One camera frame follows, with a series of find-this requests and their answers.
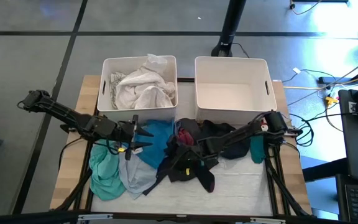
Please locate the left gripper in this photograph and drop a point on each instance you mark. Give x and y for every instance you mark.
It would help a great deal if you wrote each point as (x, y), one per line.
(118, 131)

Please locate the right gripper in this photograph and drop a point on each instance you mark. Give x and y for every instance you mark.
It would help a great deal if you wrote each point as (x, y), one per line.
(204, 149)

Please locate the red garment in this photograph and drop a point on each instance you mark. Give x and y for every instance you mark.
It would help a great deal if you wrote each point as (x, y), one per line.
(186, 137)

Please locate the dark sock maroon teal patches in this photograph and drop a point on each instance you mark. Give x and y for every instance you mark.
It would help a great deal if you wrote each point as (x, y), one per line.
(207, 180)

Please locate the white gauzy garment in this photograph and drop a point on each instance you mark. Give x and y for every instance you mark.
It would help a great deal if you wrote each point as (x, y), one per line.
(141, 90)

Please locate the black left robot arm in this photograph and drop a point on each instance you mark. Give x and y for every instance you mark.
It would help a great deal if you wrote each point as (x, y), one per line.
(73, 116)

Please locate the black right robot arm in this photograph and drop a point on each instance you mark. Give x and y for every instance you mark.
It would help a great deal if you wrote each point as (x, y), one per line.
(244, 132)

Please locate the white woven plastic bin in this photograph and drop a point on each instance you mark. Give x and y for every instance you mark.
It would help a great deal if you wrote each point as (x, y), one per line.
(228, 93)
(135, 115)

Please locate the black garment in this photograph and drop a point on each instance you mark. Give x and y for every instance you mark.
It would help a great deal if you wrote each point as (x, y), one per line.
(232, 149)

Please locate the dark grey garment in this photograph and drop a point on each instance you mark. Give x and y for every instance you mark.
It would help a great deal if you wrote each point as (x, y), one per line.
(188, 124)

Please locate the light blue patterned garment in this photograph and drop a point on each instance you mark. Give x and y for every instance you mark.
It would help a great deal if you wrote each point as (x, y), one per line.
(137, 177)

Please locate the navy garment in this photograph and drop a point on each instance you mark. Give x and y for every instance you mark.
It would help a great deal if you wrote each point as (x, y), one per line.
(163, 172)

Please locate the teal sock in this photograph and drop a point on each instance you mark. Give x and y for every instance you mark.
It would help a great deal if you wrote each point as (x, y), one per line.
(256, 151)

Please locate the teal garment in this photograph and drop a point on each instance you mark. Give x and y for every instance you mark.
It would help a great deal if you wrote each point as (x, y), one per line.
(106, 177)

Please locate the white printed garment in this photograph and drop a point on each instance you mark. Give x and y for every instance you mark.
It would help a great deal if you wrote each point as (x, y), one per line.
(113, 90)

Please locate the sheer white garment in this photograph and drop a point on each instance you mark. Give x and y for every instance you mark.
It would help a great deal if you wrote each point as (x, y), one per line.
(155, 63)

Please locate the yellow plug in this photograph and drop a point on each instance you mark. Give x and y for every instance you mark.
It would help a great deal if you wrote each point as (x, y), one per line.
(331, 100)

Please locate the black desk leg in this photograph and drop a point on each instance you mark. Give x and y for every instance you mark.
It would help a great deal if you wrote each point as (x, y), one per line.
(346, 76)

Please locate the black camera stand pole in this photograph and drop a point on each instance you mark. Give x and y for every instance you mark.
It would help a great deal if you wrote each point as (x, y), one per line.
(230, 25)

